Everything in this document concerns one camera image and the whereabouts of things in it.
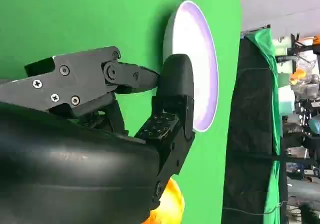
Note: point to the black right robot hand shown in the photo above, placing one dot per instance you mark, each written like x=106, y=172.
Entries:
x=62, y=164

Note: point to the green hanging cloth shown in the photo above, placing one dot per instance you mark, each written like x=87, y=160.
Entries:
x=265, y=48

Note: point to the orange and white bread roll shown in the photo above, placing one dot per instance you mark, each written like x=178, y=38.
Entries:
x=171, y=204

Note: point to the lilac plate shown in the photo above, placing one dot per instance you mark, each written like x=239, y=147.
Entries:
x=195, y=33

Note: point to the orange toy in workshop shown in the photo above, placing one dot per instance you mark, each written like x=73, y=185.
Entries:
x=298, y=75

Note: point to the green table cloth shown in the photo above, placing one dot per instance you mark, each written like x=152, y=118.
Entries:
x=75, y=16

